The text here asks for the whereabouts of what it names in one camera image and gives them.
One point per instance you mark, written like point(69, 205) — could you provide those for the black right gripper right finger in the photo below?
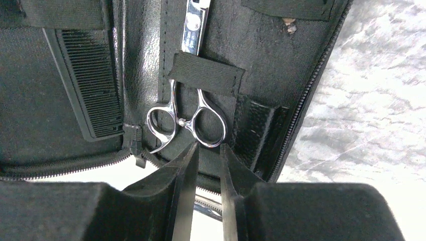
point(256, 210)

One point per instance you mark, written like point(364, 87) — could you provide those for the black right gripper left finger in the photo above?
point(157, 207)

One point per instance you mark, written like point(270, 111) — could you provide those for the silver hair cutting scissors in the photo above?
point(183, 26)

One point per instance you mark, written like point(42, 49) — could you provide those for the black zippered tool case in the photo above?
point(259, 62)

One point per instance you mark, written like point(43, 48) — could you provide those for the black hair comb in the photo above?
point(86, 64)

